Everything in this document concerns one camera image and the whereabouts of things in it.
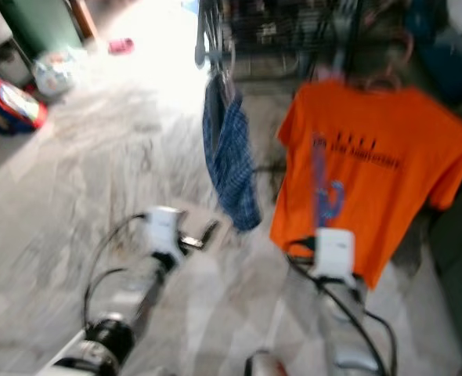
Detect blue plastic hanger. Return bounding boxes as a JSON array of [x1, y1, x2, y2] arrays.
[[309, 132, 346, 230]]

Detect pink plastic hanger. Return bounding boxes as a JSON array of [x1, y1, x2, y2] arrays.
[[344, 31, 417, 92]]

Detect blue plaid shorts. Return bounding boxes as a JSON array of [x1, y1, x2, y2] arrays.
[[200, 71, 264, 234]]

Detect silver right robot leg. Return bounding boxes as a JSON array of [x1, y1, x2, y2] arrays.
[[246, 349, 295, 376]]

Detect orange printed t-shirt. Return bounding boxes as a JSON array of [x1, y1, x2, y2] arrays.
[[268, 78, 462, 290]]

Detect crumpled dark pink cloth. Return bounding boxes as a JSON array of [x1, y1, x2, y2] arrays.
[[107, 36, 137, 56]]

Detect white printed plastic bag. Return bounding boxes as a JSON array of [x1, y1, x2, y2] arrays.
[[33, 48, 84, 97]]

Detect red and blue backpack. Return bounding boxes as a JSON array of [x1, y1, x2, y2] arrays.
[[0, 78, 49, 135]]

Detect brown wooden board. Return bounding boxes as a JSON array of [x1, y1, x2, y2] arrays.
[[66, 0, 99, 41]]

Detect green slatted cabinet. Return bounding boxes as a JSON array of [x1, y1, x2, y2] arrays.
[[0, 0, 84, 56]]

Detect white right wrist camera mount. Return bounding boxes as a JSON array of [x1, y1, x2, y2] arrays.
[[312, 226, 356, 282]]

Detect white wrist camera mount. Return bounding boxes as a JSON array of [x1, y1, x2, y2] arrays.
[[146, 205, 184, 264], [312, 226, 356, 282]]

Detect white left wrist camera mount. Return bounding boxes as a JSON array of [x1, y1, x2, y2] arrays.
[[146, 205, 184, 264]]

